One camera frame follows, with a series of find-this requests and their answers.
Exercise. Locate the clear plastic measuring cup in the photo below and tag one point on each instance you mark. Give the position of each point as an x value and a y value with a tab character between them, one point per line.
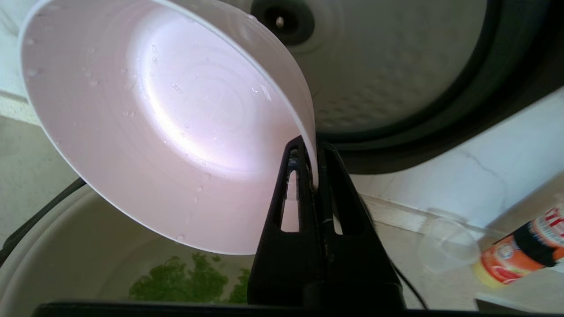
449	246

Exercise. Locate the orange yellow detergent bottle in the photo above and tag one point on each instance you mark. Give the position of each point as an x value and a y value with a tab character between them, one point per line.
524	251

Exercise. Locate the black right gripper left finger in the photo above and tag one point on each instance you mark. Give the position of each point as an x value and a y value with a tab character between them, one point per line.
264	273

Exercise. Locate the grey rice cooker inner pot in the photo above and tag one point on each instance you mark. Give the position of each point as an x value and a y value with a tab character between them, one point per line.
79	264

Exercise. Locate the black rice cooker lid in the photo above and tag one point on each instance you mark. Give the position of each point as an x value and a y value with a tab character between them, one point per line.
396	66

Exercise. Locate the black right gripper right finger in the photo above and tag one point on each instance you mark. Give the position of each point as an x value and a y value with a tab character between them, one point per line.
370	273

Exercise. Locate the chopped green vegetables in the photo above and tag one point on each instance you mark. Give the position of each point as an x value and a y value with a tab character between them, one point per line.
189	281

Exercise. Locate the white round bowl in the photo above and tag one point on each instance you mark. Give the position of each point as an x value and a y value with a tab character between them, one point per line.
132	110

